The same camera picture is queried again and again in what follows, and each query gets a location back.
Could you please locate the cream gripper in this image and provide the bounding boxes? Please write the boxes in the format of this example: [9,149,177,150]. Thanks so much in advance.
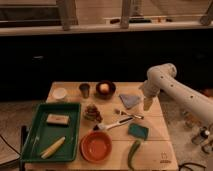
[139,80,160,111]

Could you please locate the grey-blue towel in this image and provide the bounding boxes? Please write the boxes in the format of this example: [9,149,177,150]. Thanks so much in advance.
[119,94,141,109]

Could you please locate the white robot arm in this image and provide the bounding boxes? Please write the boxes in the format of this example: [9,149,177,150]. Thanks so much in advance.
[142,63,213,125]

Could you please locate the dark bowl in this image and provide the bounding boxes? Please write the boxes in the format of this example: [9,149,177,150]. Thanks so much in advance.
[96,80,116,99]

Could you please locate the orange-red bowl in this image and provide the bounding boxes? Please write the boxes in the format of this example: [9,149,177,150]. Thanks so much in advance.
[80,131,112,163]

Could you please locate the small white bowl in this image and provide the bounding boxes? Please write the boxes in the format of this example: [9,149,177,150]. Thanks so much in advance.
[52,88,67,101]

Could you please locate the metal fork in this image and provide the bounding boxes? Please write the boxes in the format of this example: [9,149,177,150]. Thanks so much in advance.
[114,109,144,119]

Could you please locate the teal sponge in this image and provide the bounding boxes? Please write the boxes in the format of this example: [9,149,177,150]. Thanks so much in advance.
[128,123,149,140]

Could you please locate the pale egg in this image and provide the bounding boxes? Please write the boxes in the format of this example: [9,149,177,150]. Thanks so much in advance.
[100,83,109,93]

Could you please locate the brown pinecone figure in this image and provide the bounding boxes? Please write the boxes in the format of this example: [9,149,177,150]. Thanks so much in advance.
[84,104,103,122]

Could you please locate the grey metal cup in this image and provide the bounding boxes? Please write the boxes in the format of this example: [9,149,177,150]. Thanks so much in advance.
[79,83,90,98]

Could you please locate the yellow corn cob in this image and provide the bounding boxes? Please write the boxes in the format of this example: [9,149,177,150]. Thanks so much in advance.
[41,137,65,159]

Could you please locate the green plastic tray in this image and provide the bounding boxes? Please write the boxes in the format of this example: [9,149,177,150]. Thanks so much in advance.
[21,103,81,163]

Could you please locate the white handled brush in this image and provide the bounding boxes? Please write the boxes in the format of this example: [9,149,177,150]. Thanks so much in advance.
[93,117,133,131]

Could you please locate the black cable right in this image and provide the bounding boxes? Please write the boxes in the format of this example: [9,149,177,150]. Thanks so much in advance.
[178,162,213,171]

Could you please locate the black cable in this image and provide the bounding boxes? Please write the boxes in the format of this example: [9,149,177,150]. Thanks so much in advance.
[178,162,213,171]
[0,134,22,168]

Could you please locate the black cable left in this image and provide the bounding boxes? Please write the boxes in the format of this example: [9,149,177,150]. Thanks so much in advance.
[0,134,22,168]

